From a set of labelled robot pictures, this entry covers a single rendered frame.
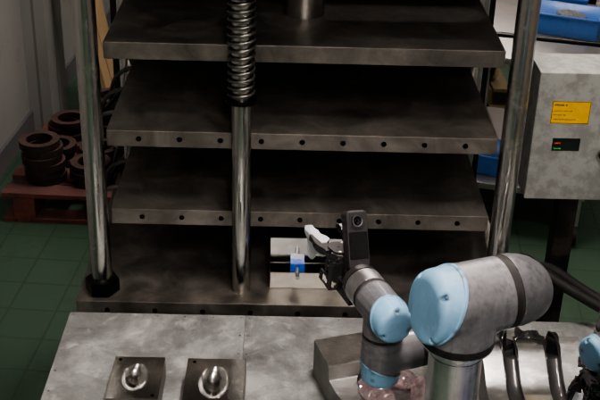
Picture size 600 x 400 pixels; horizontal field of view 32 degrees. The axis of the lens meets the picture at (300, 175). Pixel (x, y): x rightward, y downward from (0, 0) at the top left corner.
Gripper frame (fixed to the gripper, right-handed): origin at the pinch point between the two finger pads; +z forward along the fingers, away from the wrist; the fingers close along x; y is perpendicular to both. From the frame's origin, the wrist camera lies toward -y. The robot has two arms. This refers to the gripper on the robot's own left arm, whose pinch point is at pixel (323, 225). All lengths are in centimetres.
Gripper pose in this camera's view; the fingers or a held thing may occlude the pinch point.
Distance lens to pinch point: 219.1
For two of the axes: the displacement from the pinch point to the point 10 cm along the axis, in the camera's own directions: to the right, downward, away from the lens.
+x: 9.2, -0.2, 3.9
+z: -3.6, -4.2, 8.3
